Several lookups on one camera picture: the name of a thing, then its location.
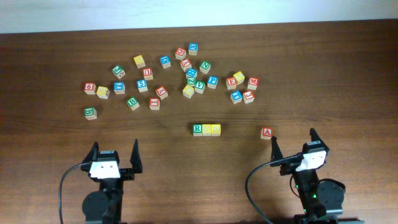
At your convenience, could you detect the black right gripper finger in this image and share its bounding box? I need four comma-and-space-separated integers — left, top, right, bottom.
309, 128, 325, 146
271, 136, 284, 162

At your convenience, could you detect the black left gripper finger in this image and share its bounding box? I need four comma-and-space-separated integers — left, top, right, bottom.
130, 139, 142, 170
82, 141, 99, 163

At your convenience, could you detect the yellow S block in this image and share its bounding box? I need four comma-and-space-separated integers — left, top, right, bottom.
202, 124, 212, 136
211, 124, 221, 136

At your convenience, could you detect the green R block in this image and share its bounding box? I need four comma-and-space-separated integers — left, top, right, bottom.
193, 124, 203, 136

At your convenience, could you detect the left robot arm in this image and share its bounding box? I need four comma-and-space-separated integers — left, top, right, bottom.
81, 141, 142, 224

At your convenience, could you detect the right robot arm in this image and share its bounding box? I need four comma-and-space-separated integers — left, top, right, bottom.
271, 128, 364, 224

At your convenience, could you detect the red A block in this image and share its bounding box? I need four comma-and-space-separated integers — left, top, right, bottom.
261, 127, 273, 140

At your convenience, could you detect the green B block far left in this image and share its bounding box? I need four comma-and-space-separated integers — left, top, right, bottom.
84, 107, 97, 120

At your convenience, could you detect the green b block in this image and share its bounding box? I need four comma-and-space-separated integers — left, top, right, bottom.
84, 107, 97, 120
126, 96, 140, 111

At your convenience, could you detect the green B block centre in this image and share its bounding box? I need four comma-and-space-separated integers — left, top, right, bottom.
126, 96, 140, 111

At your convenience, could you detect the red I block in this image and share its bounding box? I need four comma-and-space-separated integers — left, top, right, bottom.
149, 98, 160, 110

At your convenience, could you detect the red 3 block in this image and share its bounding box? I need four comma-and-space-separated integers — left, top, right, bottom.
243, 90, 255, 104

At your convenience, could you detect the red 6 block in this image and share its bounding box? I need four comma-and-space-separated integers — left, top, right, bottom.
84, 82, 97, 95

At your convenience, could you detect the blue T block right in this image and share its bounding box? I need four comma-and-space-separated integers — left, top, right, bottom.
230, 90, 243, 104

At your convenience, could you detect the blue t block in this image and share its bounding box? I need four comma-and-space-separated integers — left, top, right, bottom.
113, 82, 126, 95
230, 90, 243, 104

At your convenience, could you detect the blue T block left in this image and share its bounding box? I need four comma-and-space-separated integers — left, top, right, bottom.
113, 82, 126, 95

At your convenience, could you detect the red M block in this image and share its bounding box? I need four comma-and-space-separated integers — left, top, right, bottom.
248, 77, 259, 90

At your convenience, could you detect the blue 5 block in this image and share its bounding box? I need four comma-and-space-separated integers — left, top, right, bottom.
136, 80, 148, 92

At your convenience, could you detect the red E block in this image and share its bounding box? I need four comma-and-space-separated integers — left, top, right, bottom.
226, 77, 237, 90

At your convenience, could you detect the yellow block near E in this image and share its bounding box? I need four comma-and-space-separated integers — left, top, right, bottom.
233, 71, 245, 85

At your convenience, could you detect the yellow C block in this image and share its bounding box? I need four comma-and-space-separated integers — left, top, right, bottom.
182, 85, 195, 98

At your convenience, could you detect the green J block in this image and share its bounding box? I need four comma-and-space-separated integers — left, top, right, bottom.
111, 65, 126, 79

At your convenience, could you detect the red U block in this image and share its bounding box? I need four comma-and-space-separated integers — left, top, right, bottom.
142, 68, 153, 80

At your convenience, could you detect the blue P block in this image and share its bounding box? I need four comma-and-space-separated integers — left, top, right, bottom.
207, 76, 218, 89

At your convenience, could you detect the green Z block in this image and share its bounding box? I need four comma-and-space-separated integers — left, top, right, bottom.
187, 77, 197, 87

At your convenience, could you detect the green V block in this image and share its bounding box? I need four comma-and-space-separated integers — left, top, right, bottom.
195, 81, 206, 94

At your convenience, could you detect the yellow block upper left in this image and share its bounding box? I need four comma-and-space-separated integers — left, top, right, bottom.
133, 55, 146, 68

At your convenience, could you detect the blue H block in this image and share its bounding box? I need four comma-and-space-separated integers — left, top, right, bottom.
186, 68, 198, 78

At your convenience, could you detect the blue D block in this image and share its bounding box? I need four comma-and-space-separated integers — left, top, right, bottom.
160, 55, 171, 69

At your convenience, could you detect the red Y block upper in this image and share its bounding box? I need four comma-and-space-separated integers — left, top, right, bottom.
180, 59, 192, 72

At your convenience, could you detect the green N block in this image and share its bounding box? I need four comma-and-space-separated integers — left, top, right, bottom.
200, 60, 211, 74

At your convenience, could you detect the red Q block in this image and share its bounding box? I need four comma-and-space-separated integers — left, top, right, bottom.
175, 47, 187, 60

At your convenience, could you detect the blue X block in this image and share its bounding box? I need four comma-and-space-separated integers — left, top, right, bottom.
188, 42, 198, 55

